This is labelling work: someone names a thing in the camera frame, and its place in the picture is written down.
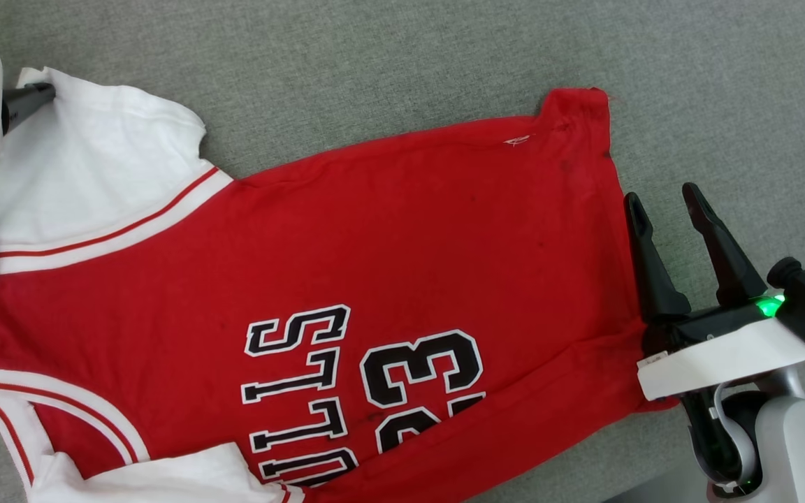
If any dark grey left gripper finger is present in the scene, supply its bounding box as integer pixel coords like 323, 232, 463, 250
1, 82, 57, 135

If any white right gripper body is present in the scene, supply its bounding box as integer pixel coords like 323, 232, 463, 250
637, 299, 805, 402

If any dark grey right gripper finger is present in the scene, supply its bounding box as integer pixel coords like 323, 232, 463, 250
682, 183, 769, 307
624, 192, 692, 323

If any red Bulls basketball jersey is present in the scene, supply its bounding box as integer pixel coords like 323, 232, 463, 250
0, 66, 677, 503

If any grey fabric sofa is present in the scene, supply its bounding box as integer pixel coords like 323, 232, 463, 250
0, 0, 805, 503

